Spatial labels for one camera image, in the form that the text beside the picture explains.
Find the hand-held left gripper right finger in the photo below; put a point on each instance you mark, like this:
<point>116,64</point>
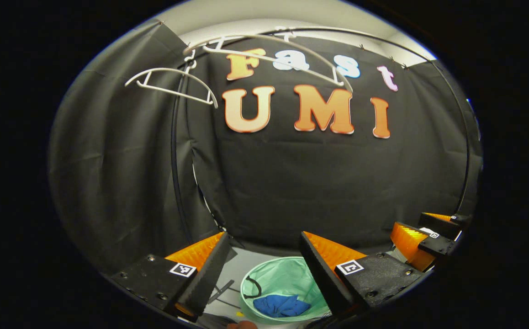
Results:
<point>321,274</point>

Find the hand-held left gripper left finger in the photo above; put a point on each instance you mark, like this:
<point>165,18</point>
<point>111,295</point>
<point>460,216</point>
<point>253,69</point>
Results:
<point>209,274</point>

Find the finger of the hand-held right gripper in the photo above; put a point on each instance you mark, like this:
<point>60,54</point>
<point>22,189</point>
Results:
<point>438,224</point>
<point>410,242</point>

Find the green laundry hamper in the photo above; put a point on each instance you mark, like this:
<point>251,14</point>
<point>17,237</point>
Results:
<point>287,278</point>

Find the black metal clothes rack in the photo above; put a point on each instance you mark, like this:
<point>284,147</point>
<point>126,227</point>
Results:
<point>173,146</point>

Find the small white plastic hanger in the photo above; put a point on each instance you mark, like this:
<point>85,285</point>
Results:
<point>159,69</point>

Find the large white plastic hanger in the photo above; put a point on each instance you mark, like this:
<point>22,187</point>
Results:
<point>228,38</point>

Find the black backdrop cloth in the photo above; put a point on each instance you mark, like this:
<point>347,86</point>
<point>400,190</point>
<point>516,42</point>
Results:
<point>292,183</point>

